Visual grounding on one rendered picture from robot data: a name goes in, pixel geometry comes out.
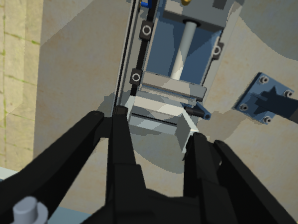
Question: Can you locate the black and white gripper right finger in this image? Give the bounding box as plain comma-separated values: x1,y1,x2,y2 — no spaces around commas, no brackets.
175,109,298,224

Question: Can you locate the grey rectangular block with slot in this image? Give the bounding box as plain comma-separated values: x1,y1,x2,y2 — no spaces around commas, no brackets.
129,91,184,135

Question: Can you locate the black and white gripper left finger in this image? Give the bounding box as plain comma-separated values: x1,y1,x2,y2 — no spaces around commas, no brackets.
0,95,158,224

